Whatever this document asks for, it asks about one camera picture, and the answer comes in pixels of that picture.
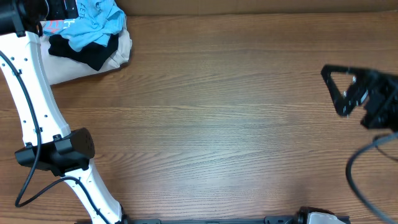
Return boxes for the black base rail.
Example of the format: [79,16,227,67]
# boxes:
[74,214,351,224]

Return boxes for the folded black garment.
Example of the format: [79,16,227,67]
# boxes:
[48,34,119,71]

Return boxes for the folded beige garment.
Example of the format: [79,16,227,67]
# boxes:
[40,23,132,85]

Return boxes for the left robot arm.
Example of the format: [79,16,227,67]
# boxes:
[1,0,128,223]

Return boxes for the light blue t-shirt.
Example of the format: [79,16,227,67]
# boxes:
[42,0,126,52]

